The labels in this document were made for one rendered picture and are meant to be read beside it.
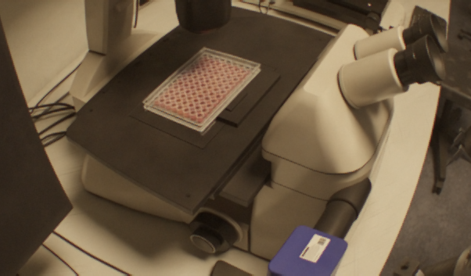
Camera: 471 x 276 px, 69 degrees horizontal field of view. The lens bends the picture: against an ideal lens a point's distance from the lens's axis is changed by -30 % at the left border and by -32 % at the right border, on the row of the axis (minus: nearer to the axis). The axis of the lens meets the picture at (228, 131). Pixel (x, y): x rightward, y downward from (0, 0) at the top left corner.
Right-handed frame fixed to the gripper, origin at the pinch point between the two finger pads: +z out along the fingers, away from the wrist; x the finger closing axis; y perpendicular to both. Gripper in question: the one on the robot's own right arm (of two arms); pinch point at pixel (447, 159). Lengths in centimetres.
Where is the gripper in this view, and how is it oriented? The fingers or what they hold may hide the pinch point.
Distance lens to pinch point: 86.1
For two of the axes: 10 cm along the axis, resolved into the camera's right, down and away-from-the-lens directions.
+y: 8.0, 5.9, -1.0
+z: -3.6, 6.1, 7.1
